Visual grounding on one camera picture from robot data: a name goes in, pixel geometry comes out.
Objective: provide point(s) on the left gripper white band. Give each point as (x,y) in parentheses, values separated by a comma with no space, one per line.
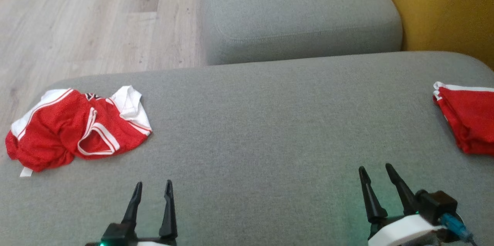
(119,236)

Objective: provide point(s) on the small grey sofa cushion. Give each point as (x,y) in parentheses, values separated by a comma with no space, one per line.
(293,10)

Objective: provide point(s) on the large grey sofa seat cushion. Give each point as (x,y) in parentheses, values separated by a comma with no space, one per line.
(251,122)

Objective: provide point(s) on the mustard yellow upholstered panel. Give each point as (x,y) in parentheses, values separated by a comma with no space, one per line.
(444,10)

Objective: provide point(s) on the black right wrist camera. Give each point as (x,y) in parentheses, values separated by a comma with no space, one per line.
(438,203)

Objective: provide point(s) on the red jersey white striped sleeves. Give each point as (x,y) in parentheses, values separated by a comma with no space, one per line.
(50,130)

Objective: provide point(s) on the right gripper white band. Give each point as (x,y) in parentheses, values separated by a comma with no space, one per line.
(401,232)

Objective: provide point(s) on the red garment white printed patches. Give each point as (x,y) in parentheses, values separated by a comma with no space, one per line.
(471,118)

